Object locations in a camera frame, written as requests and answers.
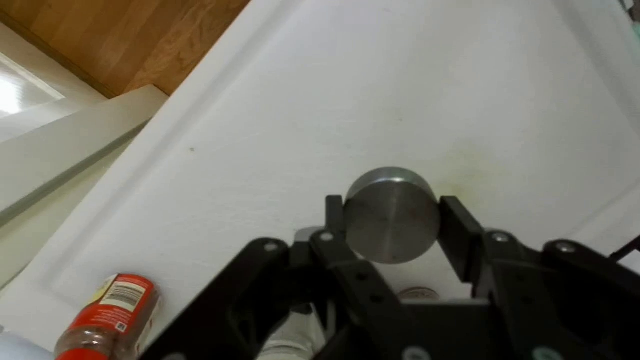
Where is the grey metal cylinder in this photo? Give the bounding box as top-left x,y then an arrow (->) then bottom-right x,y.
344,166 -> 445,265

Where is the glass spice jar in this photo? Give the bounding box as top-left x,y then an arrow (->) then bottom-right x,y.
262,301 -> 336,360

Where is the red spice bottle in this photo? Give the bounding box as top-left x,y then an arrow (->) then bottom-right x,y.
53,271 -> 162,360

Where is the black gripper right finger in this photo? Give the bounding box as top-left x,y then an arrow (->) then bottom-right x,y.
439,194 -> 640,360

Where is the white panel door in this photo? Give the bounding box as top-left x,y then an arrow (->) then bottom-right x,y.
0,21 -> 171,223

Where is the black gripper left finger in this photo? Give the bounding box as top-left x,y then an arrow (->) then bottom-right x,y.
139,192 -> 410,360

